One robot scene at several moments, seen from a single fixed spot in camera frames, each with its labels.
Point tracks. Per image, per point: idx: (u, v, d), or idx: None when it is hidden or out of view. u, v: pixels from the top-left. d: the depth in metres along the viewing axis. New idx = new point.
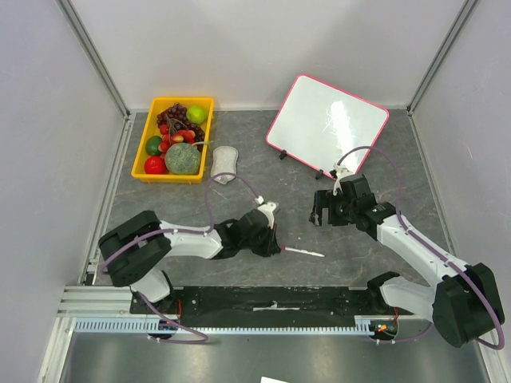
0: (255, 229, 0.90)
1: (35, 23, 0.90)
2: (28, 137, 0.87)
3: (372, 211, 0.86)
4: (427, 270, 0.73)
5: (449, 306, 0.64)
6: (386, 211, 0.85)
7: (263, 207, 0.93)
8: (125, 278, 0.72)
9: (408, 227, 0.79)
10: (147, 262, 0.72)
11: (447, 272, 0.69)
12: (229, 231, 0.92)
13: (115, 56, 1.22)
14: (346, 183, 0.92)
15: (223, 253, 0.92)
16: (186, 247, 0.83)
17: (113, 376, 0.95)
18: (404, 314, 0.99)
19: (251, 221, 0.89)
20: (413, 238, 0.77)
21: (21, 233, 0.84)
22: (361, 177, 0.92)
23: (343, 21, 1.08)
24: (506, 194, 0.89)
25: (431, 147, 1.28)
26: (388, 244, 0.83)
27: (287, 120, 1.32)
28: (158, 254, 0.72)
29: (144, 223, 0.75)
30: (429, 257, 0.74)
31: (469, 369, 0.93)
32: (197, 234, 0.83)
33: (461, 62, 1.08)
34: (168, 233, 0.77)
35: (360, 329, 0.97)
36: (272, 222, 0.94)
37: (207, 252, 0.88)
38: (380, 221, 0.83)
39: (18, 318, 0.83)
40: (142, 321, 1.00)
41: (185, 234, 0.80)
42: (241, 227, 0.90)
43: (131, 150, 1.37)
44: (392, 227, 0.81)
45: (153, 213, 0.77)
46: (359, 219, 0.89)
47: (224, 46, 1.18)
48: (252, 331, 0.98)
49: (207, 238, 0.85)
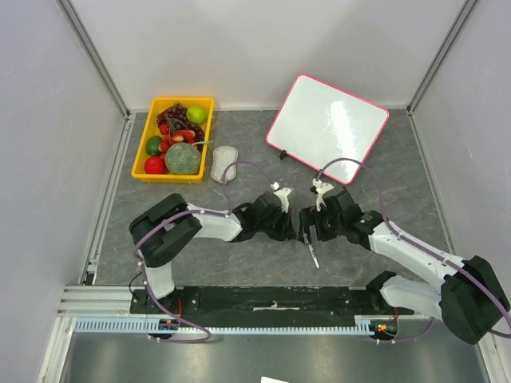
0: (271, 211, 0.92)
1: (35, 23, 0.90)
2: (28, 137, 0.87)
3: (361, 222, 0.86)
4: (427, 274, 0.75)
5: (458, 306, 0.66)
6: (374, 221, 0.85)
7: (279, 192, 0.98)
8: (159, 258, 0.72)
9: (399, 233, 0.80)
10: (180, 241, 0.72)
11: (447, 271, 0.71)
12: (246, 215, 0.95)
13: (115, 56, 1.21)
14: (330, 197, 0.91)
15: (241, 236, 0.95)
16: (211, 228, 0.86)
17: (113, 376, 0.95)
18: (405, 314, 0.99)
19: (265, 203, 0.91)
20: (407, 243, 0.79)
21: (21, 233, 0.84)
22: (342, 189, 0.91)
23: (344, 21, 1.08)
24: (506, 194, 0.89)
25: (431, 147, 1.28)
26: (382, 252, 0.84)
27: (287, 121, 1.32)
28: (192, 234, 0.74)
29: (173, 205, 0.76)
30: (425, 258, 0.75)
31: (470, 369, 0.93)
32: (220, 215, 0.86)
33: (461, 63, 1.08)
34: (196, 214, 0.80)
35: (360, 329, 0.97)
36: (287, 206, 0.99)
37: (227, 234, 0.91)
38: (371, 231, 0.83)
39: (18, 318, 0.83)
40: (142, 321, 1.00)
41: (210, 216, 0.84)
42: (257, 210, 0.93)
43: (131, 150, 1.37)
44: (382, 235, 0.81)
45: (180, 195, 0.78)
46: (350, 232, 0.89)
47: (225, 46, 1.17)
48: (252, 331, 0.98)
49: (227, 219, 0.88)
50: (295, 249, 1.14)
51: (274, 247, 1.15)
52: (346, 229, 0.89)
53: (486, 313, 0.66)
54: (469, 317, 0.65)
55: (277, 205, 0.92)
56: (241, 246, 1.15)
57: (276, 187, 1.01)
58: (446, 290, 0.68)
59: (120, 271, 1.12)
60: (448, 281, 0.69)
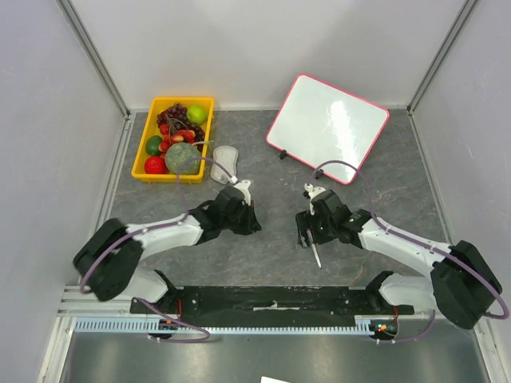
0: (235, 203, 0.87)
1: (35, 23, 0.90)
2: (28, 138, 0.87)
3: (350, 221, 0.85)
4: (417, 263, 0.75)
5: (452, 293, 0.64)
6: (362, 219, 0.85)
7: (239, 186, 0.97)
8: (108, 291, 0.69)
9: (387, 227, 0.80)
10: (125, 269, 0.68)
11: (435, 258, 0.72)
12: (209, 212, 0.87)
13: (115, 56, 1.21)
14: (318, 200, 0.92)
15: (206, 234, 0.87)
16: (164, 242, 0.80)
17: (114, 375, 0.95)
18: (405, 314, 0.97)
19: (228, 198, 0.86)
20: (395, 236, 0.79)
21: (21, 234, 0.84)
22: (330, 191, 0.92)
23: (344, 21, 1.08)
24: (506, 194, 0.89)
25: (431, 146, 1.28)
26: (374, 249, 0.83)
27: (287, 121, 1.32)
28: (132, 257, 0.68)
29: (111, 232, 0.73)
30: (414, 249, 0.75)
31: (470, 369, 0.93)
32: (172, 225, 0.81)
33: (461, 62, 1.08)
34: (139, 234, 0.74)
35: (360, 329, 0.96)
36: (247, 199, 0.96)
37: (188, 239, 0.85)
38: (360, 229, 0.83)
39: (18, 319, 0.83)
40: (142, 321, 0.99)
41: (156, 230, 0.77)
42: (220, 205, 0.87)
43: (132, 150, 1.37)
44: (372, 230, 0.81)
45: (117, 220, 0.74)
46: (340, 232, 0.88)
47: (224, 46, 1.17)
48: (252, 331, 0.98)
49: (184, 226, 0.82)
50: (295, 249, 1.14)
51: (274, 247, 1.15)
52: (337, 230, 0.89)
53: (478, 298, 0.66)
54: (463, 302, 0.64)
55: (240, 198, 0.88)
56: (241, 246, 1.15)
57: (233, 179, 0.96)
58: (437, 278, 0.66)
59: None
60: (437, 268, 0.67)
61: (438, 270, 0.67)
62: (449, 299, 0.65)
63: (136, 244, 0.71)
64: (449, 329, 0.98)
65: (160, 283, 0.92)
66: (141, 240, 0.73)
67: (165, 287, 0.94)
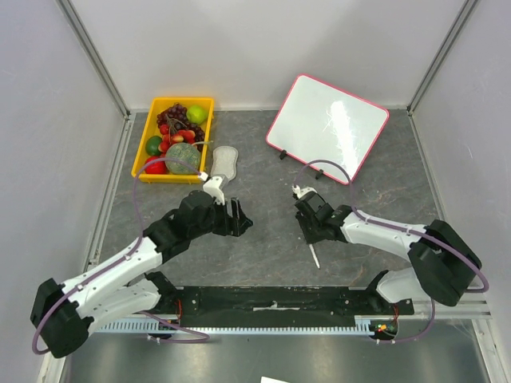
0: (199, 213, 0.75)
1: (35, 22, 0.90)
2: (28, 137, 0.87)
3: (332, 217, 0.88)
4: (398, 247, 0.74)
5: (431, 270, 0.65)
6: (345, 213, 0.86)
7: (208, 184, 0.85)
8: (65, 347, 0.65)
9: (366, 218, 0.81)
10: (69, 331, 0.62)
11: (412, 239, 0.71)
12: (172, 225, 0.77)
13: (114, 56, 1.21)
14: (300, 202, 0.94)
15: (171, 250, 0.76)
16: (118, 283, 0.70)
17: (113, 376, 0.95)
18: (404, 314, 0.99)
19: (191, 207, 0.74)
20: (374, 225, 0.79)
21: (21, 234, 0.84)
22: (312, 193, 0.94)
23: (343, 21, 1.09)
24: (506, 194, 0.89)
25: (431, 146, 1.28)
26: (358, 241, 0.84)
27: (287, 121, 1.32)
28: (69, 321, 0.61)
29: (45, 297, 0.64)
30: (391, 233, 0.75)
31: (470, 369, 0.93)
32: (119, 262, 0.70)
33: (461, 63, 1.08)
34: (74, 294, 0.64)
35: (360, 329, 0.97)
36: (222, 199, 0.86)
37: (151, 265, 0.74)
38: (342, 222, 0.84)
39: (17, 319, 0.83)
40: (142, 321, 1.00)
41: (97, 279, 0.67)
42: (184, 216, 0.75)
43: (131, 150, 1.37)
44: (353, 223, 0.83)
45: (49, 281, 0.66)
46: (325, 229, 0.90)
47: (224, 46, 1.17)
48: (252, 331, 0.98)
49: (136, 258, 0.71)
50: (295, 249, 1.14)
51: (274, 247, 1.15)
52: (321, 228, 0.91)
53: (457, 273, 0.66)
54: (442, 278, 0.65)
55: (207, 203, 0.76)
56: (241, 246, 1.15)
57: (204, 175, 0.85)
58: (414, 257, 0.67)
59: None
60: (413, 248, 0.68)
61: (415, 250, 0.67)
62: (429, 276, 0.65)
63: (69, 309, 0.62)
64: (449, 329, 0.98)
65: (146, 294, 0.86)
66: (77, 300, 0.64)
67: (157, 295, 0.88)
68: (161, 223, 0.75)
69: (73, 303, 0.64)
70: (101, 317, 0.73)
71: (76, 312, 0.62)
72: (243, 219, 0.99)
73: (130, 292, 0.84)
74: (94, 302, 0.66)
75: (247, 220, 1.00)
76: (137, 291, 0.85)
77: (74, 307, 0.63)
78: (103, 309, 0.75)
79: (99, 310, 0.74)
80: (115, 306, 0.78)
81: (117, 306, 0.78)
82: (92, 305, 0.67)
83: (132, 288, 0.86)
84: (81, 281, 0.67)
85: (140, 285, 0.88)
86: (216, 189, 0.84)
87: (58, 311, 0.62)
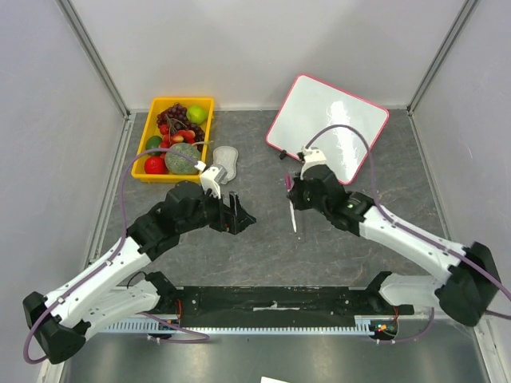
0: (188, 205, 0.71)
1: (35, 22, 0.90)
2: (28, 137, 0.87)
3: (349, 207, 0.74)
4: (427, 263, 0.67)
5: (467, 301, 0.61)
6: (364, 205, 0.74)
7: (206, 175, 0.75)
8: (64, 354, 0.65)
9: (394, 219, 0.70)
10: (58, 342, 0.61)
11: (450, 262, 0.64)
12: (160, 219, 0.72)
13: (114, 56, 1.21)
14: (314, 179, 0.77)
15: (158, 246, 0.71)
16: (104, 290, 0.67)
17: (113, 376, 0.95)
18: (404, 314, 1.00)
19: (178, 199, 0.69)
20: (402, 230, 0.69)
21: (21, 233, 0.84)
22: (328, 170, 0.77)
23: (343, 21, 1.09)
24: (506, 194, 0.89)
25: (431, 147, 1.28)
26: (370, 238, 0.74)
27: (287, 121, 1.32)
28: (53, 336, 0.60)
29: (30, 313, 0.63)
30: (425, 247, 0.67)
31: (470, 369, 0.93)
32: (101, 270, 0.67)
33: (460, 63, 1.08)
34: (56, 308, 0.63)
35: (360, 329, 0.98)
36: (218, 193, 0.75)
37: (137, 265, 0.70)
38: (362, 219, 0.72)
39: (17, 320, 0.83)
40: (142, 321, 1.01)
41: (80, 289, 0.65)
42: (172, 211, 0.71)
43: (131, 150, 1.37)
44: (376, 223, 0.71)
45: (33, 297, 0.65)
46: (336, 219, 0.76)
47: (224, 46, 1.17)
48: (252, 331, 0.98)
49: (119, 262, 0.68)
50: (295, 249, 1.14)
51: (274, 247, 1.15)
52: (333, 215, 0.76)
53: (485, 299, 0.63)
54: (473, 306, 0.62)
55: (196, 196, 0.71)
56: (241, 246, 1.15)
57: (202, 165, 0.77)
58: (456, 287, 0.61)
59: None
60: (452, 276, 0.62)
61: (454, 278, 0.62)
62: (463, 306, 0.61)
63: (52, 324, 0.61)
64: (449, 329, 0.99)
65: (144, 296, 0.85)
66: (60, 313, 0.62)
67: (156, 296, 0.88)
68: (147, 218, 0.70)
69: (56, 317, 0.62)
70: (98, 321, 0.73)
71: (58, 325, 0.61)
72: (243, 215, 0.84)
73: (128, 294, 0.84)
74: (81, 311, 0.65)
75: (249, 216, 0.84)
76: (136, 294, 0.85)
77: (57, 321, 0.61)
78: (99, 313, 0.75)
79: (95, 314, 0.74)
80: (112, 309, 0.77)
81: (116, 308, 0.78)
82: (79, 314, 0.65)
83: (130, 291, 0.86)
84: (63, 292, 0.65)
85: (138, 286, 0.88)
86: (211, 179, 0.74)
87: (42, 325, 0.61)
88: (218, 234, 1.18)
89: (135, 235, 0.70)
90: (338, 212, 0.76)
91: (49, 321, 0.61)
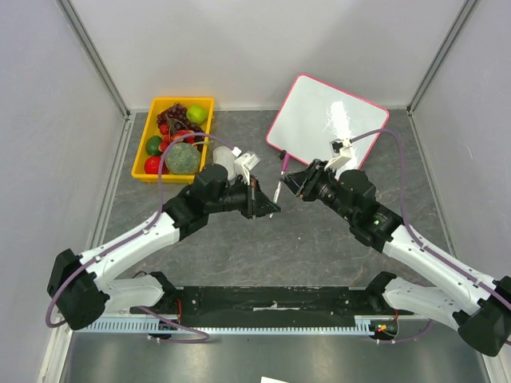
0: (214, 188, 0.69)
1: (35, 23, 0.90)
2: (28, 138, 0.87)
3: (376, 225, 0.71)
4: (455, 294, 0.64)
5: (495, 335, 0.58)
6: (392, 224, 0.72)
7: (240, 160, 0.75)
8: (86, 319, 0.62)
9: (424, 243, 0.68)
10: (88, 302, 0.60)
11: (481, 295, 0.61)
12: (190, 201, 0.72)
13: (114, 56, 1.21)
14: (351, 194, 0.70)
15: (188, 227, 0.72)
16: (136, 256, 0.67)
17: (113, 376, 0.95)
18: (404, 314, 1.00)
19: (205, 182, 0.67)
20: (431, 255, 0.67)
21: (21, 234, 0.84)
22: (370, 185, 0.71)
23: (343, 21, 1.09)
24: (506, 195, 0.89)
25: (431, 147, 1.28)
26: (394, 257, 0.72)
27: (287, 121, 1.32)
28: (88, 294, 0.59)
29: (61, 268, 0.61)
30: (455, 277, 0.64)
31: (471, 369, 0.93)
32: (137, 236, 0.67)
33: (461, 62, 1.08)
34: (91, 266, 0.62)
35: (360, 329, 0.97)
36: (247, 179, 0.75)
37: (169, 239, 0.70)
38: (389, 238, 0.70)
39: (17, 320, 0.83)
40: (142, 321, 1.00)
41: (113, 251, 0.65)
42: (199, 193, 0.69)
43: (132, 150, 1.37)
44: (404, 244, 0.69)
45: (66, 253, 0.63)
46: (361, 231, 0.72)
47: (224, 46, 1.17)
48: (252, 331, 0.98)
49: (154, 231, 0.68)
50: (295, 249, 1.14)
51: (274, 247, 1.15)
52: (358, 227, 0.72)
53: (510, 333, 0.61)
54: (501, 341, 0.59)
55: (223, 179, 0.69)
56: (241, 246, 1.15)
57: (238, 152, 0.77)
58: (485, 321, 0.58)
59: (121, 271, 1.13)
60: (481, 309, 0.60)
61: (484, 313, 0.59)
62: (487, 339, 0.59)
63: (88, 281, 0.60)
64: (449, 329, 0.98)
65: (152, 289, 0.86)
66: (95, 271, 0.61)
67: (162, 292, 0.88)
68: (177, 199, 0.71)
69: (90, 275, 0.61)
70: (115, 298, 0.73)
71: (93, 284, 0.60)
72: (265, 201, 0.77)
73: (138, 284, 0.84)
74: (112, 274, 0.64)
75: (271, 204, 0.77)
76: (145, 284, 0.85)
77: (91, 279, 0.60)
78: (116, 290, 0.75)
79: (112, 290, 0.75)
80: (126, 290, 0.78)
81: (128, 290, 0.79)
82: (109, 278, 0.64)
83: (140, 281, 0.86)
84: (99, 252, 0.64)
85: (146, 278, 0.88)
86: (244, 166, 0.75)
87: (76, 282, 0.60)
88: (218, 234, 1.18)
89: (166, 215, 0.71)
90: (362, 226, 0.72)
91: (82, 278, 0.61)
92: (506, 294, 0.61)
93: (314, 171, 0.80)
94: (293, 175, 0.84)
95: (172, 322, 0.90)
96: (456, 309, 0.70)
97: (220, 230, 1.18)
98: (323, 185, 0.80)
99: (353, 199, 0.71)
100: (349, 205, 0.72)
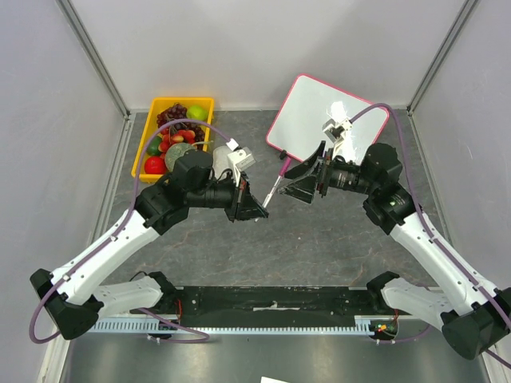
0: (195, 177, 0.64)
1: (35, 23, 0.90)
2: (28, 137, 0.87)
3: (391, 206, 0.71)
4: (452, 291, 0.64)
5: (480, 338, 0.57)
6: (407, 209, 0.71)
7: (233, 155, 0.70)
8: (77, 330, 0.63)
9: (433, 235, 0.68)
10: (67, 319, 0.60)
11: (477, 298, 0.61)
12: (168, 191, 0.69)
13: (114, 56, 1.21)
14: (378, 167, 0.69)
15: (165, 220, 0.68)
16: (111, 264, 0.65)
17: (113, 377, 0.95)
18: (404, 314, 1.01)
19: (185, 168, 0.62)
20: (439, 249, 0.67)
21: (21, 234, 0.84)
22: (398, 164, 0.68)
23: (343, 22, 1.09)
24: (506, 194, 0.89)
25: (431, 147, 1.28)
26: (402, 242, 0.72)
27: (287, 121, 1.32)
28: (61, 313, 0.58)
29: (37, 290, 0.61)
30: (456, 275, 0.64)
31: (471, 369, 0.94)
32: (105, 245, 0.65)
33: (461, 62, 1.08)
34: (62, 286, 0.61)
35: (360, 329, 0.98)
36: (236, 179, 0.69)
37: (144, 240, 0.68)
38: (400, 222, 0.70)
39: (16, 320, 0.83)
40: (142, 321, 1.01)
41: (85, 265, 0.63)
42: (179, 181, 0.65)
43: (131, 150, 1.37)
44: (414, 231, 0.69)
45: (37, 274, 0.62)
46: (373, 210, 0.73)
47: (224, 46, 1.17)
48: (252, 331, 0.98)
49: (124, 236, 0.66)
50: (295, 249, 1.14)
51: (274, 247, 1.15)
52: (374, 204, 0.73)
53: (491, 342, 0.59)
54: (481, 345, 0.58)
55: (204, 167, 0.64)
56: (241, 246, 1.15)
57: (235, 145, 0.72)
58: (473, 323, 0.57)
59: (121, 271, 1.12)
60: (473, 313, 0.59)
61: (475, 315, 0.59)
62: (470, 344, 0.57)
63: (59, 302, 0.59)
64: None
65: (150, 290, 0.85)
66: (66, 291, 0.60)
67: (160, 293, 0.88)
68: (153, 189, 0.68)
69: (63, 295, 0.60)
70: (110, 304, 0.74)
71: (65, 304, 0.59)
72: (253, 205, 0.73)
73: (135, 286, 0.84)
74: (90, 287, 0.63)
75: (259, 209, 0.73)
76: (142, 286, 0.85)
77: (63, 300, 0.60)
78: (110, 297, 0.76)
79: (107, 297, 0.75)
80: (122, 295, 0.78)
81: (125, 294, 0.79)
82: (89, 290, 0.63)
83: (136, 282, 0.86)
84: (68, 270, 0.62)
85: (143, 281, 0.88)
86: (235, 164, 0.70)
87: (50, 302, 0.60)
88: (218, 233, 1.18)
89: (141, 208, 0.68)
90: (378, 203, 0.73)
91: (55, 298, 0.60)
92: (503, 304, 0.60)
93: (320, 167, 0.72)
94: (298, 183, 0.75)
95: (172, 322, 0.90)
96: (446, 309, 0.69)
97: (220, 230, 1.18)
98: (340, 173, 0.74)
99: (375, 175, 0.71)
100: (371, 179, 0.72)
